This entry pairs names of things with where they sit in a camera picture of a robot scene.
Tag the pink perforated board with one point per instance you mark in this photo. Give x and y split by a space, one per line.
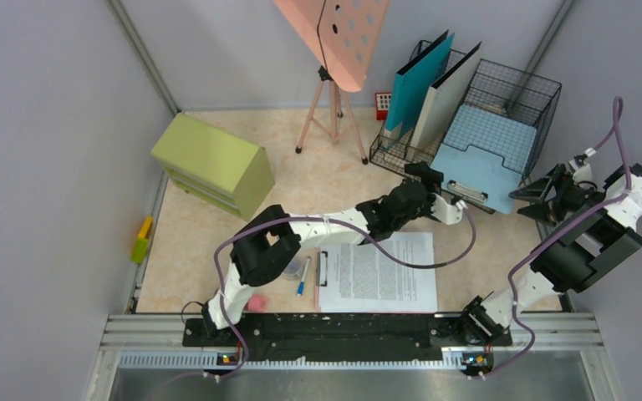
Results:
341 34

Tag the pink clipboard with papers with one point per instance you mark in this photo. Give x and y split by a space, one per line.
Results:
362 279

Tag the light blue clipboard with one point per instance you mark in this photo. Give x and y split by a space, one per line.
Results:
484 156

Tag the blue white marker pen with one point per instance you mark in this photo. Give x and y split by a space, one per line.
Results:
304 275

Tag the yellow green toy block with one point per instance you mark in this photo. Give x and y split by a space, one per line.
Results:
141 245

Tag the grey white file folder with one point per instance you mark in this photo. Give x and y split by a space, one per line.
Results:
443 98

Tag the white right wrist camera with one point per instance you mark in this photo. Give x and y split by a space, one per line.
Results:
581 166

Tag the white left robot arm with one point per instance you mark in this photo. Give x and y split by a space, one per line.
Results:
265 246

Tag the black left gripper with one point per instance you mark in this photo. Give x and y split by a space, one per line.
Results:
431 178

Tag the pink capped tube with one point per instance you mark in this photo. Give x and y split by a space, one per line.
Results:
257 303

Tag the clear jar of paperclips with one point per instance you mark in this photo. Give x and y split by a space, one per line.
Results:
294 270

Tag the black wire mesh file rack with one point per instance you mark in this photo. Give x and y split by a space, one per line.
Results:
509 92

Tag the red white small box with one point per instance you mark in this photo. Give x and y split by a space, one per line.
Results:
382 105

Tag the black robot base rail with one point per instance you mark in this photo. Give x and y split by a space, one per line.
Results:
340 337

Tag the teal file folder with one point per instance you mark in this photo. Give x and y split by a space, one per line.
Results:
411 83

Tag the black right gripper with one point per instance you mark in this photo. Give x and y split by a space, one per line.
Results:
546 211

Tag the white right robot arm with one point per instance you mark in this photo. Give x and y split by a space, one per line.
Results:
594 231

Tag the green metal drawer box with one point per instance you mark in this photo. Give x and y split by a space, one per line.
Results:
222 169

